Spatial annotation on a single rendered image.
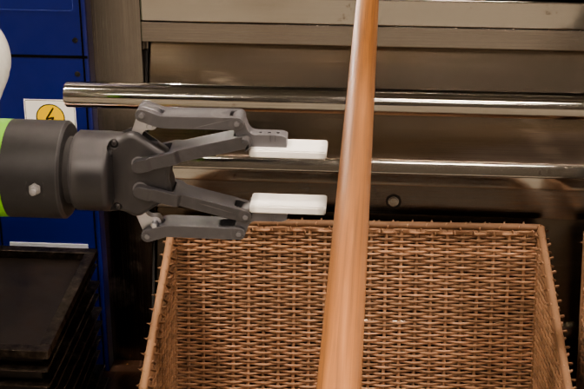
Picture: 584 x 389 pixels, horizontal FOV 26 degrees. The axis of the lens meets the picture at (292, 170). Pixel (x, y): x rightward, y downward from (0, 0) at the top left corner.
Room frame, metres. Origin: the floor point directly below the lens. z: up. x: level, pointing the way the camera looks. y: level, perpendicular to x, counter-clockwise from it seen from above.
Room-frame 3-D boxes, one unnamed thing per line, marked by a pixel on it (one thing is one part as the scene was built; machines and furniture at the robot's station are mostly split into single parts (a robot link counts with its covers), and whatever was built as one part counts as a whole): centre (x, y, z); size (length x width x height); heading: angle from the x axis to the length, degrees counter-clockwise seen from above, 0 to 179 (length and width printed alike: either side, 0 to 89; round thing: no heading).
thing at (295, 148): (1.07, 0.00, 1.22); 0.07 x 0.03 x 0.01; 86
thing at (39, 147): (1.09, 0.23, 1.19); 0.12 x 0.06 x 0.09; 176
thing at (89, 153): (1.08, 0.16, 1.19); 0.09 x 0.07 x 0.08; 86
